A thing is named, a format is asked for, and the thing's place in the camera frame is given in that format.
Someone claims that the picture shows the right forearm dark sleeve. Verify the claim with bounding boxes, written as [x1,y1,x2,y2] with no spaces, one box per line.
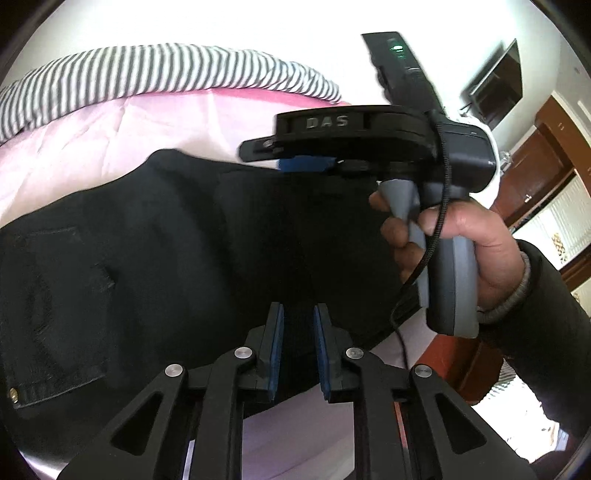
[479,240,590,438]

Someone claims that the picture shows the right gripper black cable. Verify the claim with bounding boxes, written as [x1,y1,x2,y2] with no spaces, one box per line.
[389,110,452,370]

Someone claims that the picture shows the grey white striped duvet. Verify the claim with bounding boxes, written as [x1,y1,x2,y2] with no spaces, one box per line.
[1,43,342,144]

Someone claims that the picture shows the pink purple checked bedsheet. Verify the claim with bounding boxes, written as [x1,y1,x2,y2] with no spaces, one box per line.
[1,93,420,479]

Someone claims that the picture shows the black denim pants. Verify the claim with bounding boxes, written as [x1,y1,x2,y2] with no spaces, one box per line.
[0,148,419,434]

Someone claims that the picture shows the person's right hand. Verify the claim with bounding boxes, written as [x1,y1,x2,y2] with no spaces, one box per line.
[381,200,526,311]

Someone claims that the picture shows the wall mounted black television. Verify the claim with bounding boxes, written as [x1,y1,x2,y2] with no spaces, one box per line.
[461,39,523,130]

